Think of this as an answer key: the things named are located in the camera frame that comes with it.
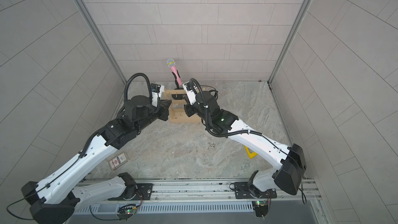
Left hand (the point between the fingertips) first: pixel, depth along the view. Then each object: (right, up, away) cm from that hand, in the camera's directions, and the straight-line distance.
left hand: (175, 100), depth 68 cm
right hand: (+4, +1, +2) cm, 5 cm away
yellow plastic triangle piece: (+38, -30, +15) cm, 51 cm away
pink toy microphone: (-7, +21, +24) cm, 33 cm away
